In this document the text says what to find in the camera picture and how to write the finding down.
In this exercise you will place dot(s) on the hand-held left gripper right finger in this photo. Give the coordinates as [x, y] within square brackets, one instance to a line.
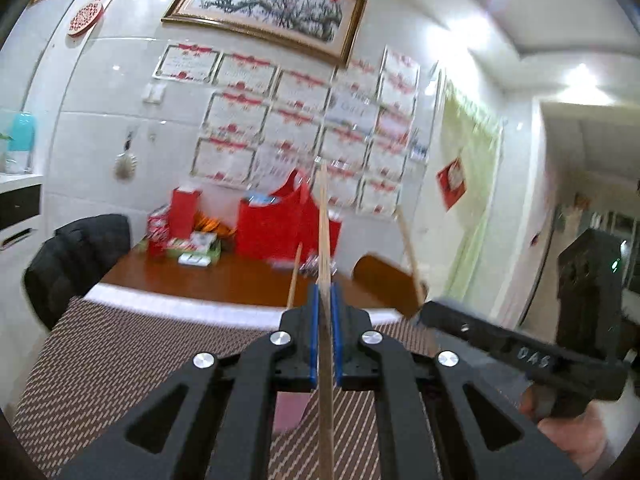
[337, 335]

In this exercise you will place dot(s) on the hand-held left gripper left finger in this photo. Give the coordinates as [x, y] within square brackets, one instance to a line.
[314, 335]

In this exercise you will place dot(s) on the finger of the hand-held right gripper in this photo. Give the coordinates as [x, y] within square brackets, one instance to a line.
[460, 327]

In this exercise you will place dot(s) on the wooden chopstick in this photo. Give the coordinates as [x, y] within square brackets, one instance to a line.
[410, 255]
[295, 275]
[325, 260]

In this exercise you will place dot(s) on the pink white paper cup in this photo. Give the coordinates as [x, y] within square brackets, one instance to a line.
[290, 412]

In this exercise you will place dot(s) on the person's right hand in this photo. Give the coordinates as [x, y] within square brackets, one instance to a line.
[580, 440]

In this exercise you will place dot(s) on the clear plastic packet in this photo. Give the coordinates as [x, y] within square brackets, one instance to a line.
[311, 265]

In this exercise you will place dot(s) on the wooden chair back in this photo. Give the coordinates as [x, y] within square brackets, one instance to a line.
[385, 280]

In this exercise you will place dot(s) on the large red gift bag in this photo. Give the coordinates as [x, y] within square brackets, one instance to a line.
[270, 230]

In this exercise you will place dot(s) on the small white device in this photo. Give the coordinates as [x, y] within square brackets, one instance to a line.
[195, 260]

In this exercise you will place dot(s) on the green white snack box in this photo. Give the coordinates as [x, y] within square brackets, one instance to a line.
[200, 247]

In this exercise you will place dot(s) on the red diamond poster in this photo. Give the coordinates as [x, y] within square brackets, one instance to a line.
[452, 182]

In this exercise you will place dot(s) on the orange snack bags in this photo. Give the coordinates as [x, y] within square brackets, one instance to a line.
[215, 225]

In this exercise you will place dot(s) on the small red gift bag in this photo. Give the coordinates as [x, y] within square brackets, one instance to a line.
[185, 215]

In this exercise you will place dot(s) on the red drink cans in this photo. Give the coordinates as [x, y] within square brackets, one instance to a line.
[157, 235]

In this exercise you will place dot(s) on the light green curtain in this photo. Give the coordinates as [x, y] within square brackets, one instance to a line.
[470, 130]

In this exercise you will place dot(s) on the black jacket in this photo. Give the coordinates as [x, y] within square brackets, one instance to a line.
[75, 260]

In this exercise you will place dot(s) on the hanging round white brush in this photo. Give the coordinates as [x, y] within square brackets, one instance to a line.
[125, 165]

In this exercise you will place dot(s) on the ceiling light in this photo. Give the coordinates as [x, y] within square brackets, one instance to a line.
[581, 77]

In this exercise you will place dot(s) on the black cabinet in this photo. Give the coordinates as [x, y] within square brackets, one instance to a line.
[20, 210]

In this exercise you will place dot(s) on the framed blossom tree painting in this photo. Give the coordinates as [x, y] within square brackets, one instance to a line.
[270, 0]

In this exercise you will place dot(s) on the teal plastic container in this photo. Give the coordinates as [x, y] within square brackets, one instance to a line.
[22, 132]

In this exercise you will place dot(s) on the wall of red-trimmed certificates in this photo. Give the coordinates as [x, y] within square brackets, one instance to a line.
[300, 110]

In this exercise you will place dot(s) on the white light switch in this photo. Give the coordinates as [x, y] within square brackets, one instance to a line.
[153, 94]

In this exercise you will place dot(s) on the red paddle wall ornament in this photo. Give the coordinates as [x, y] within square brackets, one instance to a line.
[87, 15]

